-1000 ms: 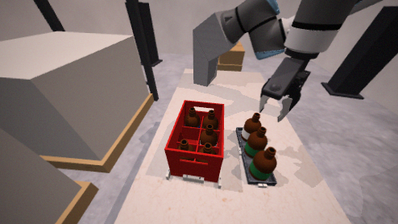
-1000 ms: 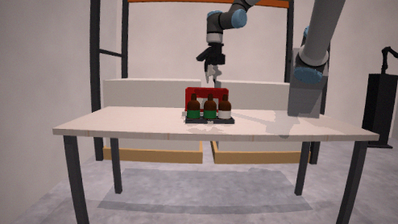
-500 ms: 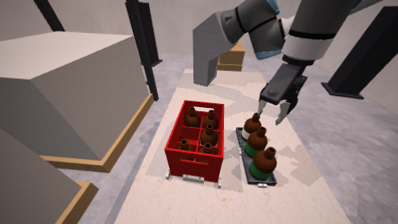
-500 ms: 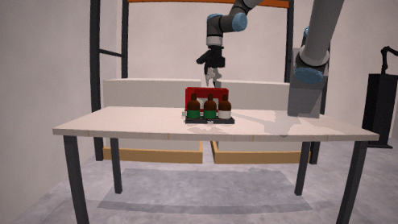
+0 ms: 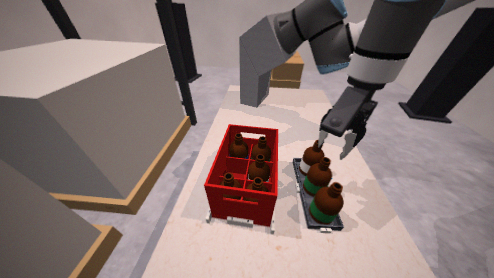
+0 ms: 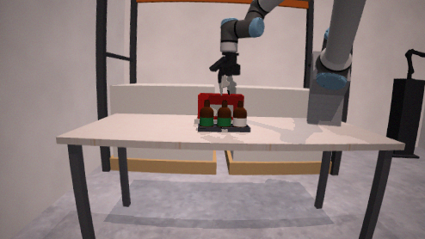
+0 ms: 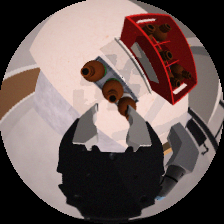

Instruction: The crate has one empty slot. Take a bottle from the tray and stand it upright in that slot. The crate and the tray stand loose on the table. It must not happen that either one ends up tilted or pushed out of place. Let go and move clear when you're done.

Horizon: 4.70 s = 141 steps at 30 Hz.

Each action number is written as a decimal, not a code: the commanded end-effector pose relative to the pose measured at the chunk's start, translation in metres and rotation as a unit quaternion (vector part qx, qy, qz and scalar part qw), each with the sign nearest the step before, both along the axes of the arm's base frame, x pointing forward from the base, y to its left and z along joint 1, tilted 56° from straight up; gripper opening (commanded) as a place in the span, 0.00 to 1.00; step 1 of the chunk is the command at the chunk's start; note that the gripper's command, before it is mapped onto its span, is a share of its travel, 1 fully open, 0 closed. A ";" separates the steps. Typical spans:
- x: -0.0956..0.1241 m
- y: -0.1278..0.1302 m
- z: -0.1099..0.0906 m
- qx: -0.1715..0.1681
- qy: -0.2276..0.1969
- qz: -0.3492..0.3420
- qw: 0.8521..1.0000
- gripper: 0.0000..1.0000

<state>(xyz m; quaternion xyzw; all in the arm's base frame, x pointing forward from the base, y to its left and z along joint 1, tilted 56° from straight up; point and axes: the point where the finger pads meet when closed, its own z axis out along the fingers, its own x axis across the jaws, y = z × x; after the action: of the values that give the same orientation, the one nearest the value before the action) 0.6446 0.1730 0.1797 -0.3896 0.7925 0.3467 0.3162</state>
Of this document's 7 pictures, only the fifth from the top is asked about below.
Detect red bottle crate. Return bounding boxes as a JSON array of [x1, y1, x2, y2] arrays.
[[204, 127, 278, 227]]

